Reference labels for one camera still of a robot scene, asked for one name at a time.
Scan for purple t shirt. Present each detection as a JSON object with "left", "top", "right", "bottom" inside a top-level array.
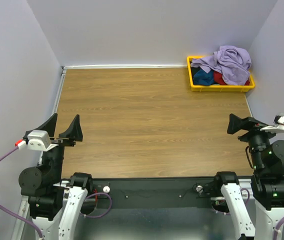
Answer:
[{"left": 190, "top": 45, "right": 252, "bottom": 86}]

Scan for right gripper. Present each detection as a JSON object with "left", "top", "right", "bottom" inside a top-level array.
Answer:
[{"left": 227, "top": 111, "right": 284, "bottom": 172}]

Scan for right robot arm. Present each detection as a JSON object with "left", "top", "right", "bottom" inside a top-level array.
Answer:
[{"left": 212, "top": 113, "right": 284, "bottom": 240}]

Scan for blue t shirt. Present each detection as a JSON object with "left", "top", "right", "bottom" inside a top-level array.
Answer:
[{"left": 192, "top": 69, "right": 215, "bottom": 86}]

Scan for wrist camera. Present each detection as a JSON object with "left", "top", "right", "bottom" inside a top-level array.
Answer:
[
  {"left": 260, "top": 114, "right": 284, "bottom": 134},
  {"left": 15, "top": 130, "right": 57, "bottom": 152}
]

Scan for black mounting base plate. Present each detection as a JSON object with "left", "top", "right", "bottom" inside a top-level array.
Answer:
[{"left": 92, "top": 176, "right": 214, "bottom": 209}]

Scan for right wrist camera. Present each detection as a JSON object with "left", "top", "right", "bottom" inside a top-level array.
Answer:
[{"left": 260, "top": 114, "right": 284, "bottom": 134}]

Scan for red t shirt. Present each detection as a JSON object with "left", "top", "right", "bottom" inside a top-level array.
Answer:
[{"left": 213, "top": 71, "right": 250, "bottom": 86}]

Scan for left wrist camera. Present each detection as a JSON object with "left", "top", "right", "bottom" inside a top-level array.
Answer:
[{"left": 15, "top": 130, "right": 57, "bottom": 152}]

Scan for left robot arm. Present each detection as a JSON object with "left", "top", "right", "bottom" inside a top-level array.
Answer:
[{"left": 18, "top": 113, "right": 93, "bottom": 240}]

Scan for yellow plastic bin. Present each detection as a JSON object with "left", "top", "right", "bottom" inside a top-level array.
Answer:
[{"left": 186, "top": 55, "right": 256, "bottom": 93}]

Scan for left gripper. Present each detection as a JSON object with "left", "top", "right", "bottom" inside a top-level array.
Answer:
[{"left": 33, "top": 111, "right": 84, "bottom": 183}]

